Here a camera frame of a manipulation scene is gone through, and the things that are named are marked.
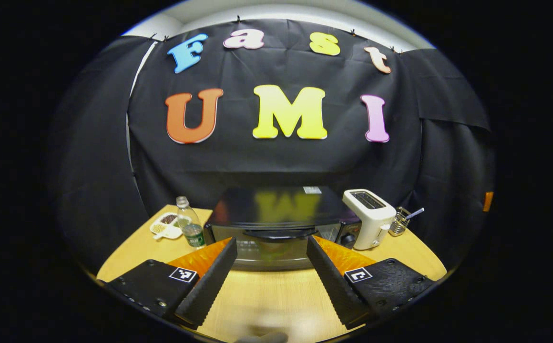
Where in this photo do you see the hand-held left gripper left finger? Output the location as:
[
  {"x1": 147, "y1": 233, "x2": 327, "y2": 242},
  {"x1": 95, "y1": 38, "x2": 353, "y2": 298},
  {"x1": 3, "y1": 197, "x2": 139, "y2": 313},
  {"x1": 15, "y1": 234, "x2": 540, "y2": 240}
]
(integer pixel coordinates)
[{"x1": 106, "y1": 237, "x2": 238, "y2": 330}]

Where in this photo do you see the clear plastic water bottle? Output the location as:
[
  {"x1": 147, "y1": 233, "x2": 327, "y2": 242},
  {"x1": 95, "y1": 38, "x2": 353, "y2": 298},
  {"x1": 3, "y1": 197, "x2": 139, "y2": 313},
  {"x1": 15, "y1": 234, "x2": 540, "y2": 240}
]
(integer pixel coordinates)
[{"x1": 176, "y1": 196, "x2": 206, "y2": 249}]

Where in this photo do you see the clear cutlery holder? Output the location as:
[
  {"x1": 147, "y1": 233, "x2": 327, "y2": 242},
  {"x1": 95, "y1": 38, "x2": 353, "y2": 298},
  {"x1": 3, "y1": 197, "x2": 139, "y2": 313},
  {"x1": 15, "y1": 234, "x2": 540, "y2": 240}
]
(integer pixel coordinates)
[{"x1": 389, "y1": 206, "x2": 411, "y2": 237}]

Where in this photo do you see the white toaster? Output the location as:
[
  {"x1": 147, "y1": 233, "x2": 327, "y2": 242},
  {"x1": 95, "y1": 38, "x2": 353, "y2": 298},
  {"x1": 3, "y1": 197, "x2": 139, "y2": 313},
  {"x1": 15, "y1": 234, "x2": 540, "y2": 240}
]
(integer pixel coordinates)
[{"x1": 343, "y1": 189, "x2": 397, "y2": 251}]

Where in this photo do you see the black electric oven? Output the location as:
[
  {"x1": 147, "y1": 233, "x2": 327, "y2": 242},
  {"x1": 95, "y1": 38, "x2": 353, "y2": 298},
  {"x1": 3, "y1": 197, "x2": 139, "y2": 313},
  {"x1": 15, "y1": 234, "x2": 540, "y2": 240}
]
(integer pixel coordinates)
[{"x1": 204, "y1": 186, "x2": 360, "y2": 272}]

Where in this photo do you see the black backdrop cloth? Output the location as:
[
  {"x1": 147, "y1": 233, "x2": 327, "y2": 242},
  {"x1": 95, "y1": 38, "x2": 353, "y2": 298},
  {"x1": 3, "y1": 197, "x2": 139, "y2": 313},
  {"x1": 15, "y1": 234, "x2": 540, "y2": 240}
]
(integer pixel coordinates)
[{"x1": 48, "y1": 19, "x2": 496, "y2": 277}]

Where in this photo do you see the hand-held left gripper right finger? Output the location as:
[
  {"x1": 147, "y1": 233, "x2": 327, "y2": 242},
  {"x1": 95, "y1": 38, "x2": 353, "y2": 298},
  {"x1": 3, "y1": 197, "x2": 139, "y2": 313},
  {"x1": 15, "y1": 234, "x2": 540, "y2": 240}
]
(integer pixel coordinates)
[{"x1": 306, "y1": 235, "x2": 437, "y2": 330}]

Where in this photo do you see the white divided plate of beans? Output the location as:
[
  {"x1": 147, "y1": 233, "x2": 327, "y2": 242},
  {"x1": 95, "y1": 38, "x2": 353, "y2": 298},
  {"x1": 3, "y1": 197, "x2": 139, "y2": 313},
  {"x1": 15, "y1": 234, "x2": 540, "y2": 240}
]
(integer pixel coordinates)
[{"x1": 150, "y1": 212, "x2": 184, "y2": 240}]

